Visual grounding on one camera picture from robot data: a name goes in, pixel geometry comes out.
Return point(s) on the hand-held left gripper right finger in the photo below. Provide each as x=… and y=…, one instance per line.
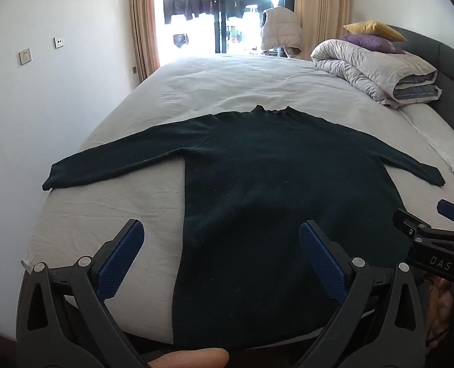
x=322, y=260

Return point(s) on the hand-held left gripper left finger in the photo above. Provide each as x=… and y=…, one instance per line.
x=123, y=260

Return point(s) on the dark green sweater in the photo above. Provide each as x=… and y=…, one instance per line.
x=257, y=207

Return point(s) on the person's left hand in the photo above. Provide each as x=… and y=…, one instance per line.
x=192, y=358

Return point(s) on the orange patterned cloth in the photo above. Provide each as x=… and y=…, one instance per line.
x=441, y=306

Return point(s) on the flat white pillow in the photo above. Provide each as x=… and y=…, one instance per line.
x=441, y=138

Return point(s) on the grey padded headboard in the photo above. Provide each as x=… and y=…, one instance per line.
x=453, y=69

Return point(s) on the folded grey duvet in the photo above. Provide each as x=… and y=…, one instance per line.
x=365, y=69

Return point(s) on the purple pillow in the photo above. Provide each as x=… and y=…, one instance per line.
x=369, y=42

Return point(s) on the yellow pillow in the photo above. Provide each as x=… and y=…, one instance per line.
x=376, y=30

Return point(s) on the round bed with white sheet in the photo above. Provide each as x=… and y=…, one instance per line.
x=219, y=84

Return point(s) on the hanging dark underwear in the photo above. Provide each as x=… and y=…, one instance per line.
x=180, y=40

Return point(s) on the white puffer vest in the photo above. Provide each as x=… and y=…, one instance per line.
x=280, y=30

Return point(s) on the beige curtain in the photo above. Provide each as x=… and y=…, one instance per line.
x=322, y=7
x=144, y=27

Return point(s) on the row of hanging dark pants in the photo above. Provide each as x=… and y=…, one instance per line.
x=180, y=7

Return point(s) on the large white wall socket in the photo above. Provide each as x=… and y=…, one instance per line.
x=25, y=56

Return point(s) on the small white wall socket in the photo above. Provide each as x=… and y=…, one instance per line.
x=58, y=42

